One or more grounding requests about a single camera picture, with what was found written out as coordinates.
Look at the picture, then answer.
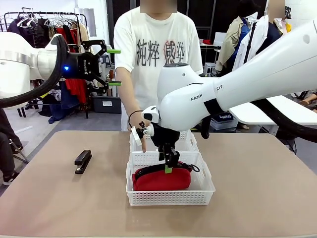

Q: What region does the seated person in dark trousers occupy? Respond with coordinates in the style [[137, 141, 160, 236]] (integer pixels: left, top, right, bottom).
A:
[[0, 109, 24, 186]]

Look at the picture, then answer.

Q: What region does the person's right hand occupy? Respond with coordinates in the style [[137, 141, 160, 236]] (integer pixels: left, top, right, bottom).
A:
[[128, 112, 151, 153]]

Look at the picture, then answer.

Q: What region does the dark purple coat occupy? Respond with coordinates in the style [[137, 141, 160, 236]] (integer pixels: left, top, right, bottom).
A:
[[7, 18, 38, 48]]

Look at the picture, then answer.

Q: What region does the black stapler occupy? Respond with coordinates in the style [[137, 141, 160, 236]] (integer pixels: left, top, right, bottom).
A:
[[74, 149, 93, 175]]

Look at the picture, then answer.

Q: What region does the black clothes rack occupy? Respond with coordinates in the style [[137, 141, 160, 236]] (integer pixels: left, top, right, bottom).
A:
[[0, 11, 90, 119]]

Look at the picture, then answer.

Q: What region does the small white appliance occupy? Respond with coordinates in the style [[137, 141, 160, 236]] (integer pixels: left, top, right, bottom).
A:
[[203, 62, 216, 75]]

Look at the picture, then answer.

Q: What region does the dark clothes pile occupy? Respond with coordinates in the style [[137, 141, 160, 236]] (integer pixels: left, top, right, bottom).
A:
[[38, 88, 87, 124]]

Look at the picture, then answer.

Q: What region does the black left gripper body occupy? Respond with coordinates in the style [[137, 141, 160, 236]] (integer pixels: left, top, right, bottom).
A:
[[61, 52, 101, 80]]

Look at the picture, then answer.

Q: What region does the black tripod pole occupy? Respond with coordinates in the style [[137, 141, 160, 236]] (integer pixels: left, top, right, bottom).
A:
[[244, 21, 257, 65]]

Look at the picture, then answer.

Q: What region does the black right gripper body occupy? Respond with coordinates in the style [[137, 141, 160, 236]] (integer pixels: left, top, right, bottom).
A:
[[150, 122, 181, 150]]

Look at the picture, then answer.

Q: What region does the red zip pouch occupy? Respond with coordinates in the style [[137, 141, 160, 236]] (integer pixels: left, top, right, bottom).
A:
[[131, 161, 200, 192]]

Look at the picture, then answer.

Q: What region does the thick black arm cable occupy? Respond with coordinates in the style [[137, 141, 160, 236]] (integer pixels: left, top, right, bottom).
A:
[[0, 34, 70, 109], [201, 99, 317, 144]]

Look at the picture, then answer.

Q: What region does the white table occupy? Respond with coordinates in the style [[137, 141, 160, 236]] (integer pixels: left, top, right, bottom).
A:
[[199, 75, 317, 126]]

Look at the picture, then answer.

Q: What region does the beige garment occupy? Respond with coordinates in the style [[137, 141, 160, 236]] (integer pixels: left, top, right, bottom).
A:
[[78, 23, 91, 43]]

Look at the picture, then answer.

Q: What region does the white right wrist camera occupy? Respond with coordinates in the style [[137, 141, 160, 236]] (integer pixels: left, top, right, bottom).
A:
[[131, 121, 152, 146]]

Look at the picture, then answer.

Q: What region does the mannequin with beige coat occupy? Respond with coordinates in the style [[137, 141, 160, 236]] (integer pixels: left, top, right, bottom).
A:
[[214, 15, 248, 75]]

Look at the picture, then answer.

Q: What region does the red dress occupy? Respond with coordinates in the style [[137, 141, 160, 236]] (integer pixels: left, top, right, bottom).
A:
[[55, 26, 88, 104]]

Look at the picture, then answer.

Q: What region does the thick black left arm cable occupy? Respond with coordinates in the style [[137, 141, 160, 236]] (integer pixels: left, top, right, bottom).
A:
[[0, 34, 70, 109]]

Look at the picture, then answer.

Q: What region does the white perforated plastic basket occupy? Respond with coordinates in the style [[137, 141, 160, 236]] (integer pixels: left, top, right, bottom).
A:
[[125, 151, 216, 206], [129, 130, 199, 153]]

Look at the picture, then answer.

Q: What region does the white shirt on mannequin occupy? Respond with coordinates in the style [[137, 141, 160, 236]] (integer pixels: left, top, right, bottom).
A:
[[232, 14, 269, 72]]

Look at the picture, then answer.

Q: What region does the thin black camera cable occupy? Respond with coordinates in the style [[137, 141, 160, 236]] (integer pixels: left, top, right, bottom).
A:
[[127, 110, 144, 132]]

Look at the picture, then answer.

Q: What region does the black grid-pattern garment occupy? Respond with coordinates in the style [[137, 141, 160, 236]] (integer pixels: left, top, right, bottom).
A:
[[32, 18, 54, 49]]

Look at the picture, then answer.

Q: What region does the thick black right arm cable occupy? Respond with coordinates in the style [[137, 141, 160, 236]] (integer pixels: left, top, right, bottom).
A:
[[201, 99, 317, 144]]

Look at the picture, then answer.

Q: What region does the grey storage box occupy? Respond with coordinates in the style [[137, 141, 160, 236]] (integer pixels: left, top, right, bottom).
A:
[[93, 95, 122, 114]]

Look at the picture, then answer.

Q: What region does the person's right forearm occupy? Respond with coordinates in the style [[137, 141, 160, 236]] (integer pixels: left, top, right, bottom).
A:
[[115, 66, 136, 117]]

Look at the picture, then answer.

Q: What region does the person in white printed T-shirt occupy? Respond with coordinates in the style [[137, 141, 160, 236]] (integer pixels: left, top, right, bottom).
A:
[[113, 6, 204, 132]]

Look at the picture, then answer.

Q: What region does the clear storage box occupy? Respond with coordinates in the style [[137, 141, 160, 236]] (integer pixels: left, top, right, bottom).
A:
[[210, 113, 239, 131]]

